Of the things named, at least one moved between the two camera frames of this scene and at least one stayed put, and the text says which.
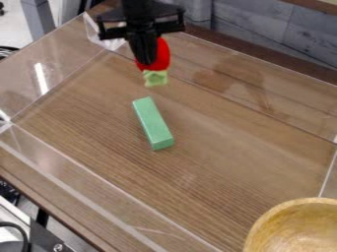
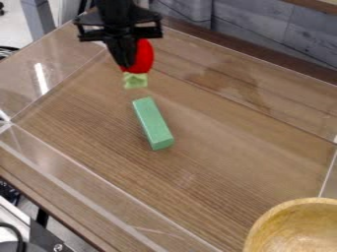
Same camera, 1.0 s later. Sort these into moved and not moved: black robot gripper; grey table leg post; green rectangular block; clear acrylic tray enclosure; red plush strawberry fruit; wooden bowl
Moved: red plush strawberry fruit; black robot gripper
Not moved: grey table leg post; green rectangular block; clear acrylic tray enclosure; wooden bowl
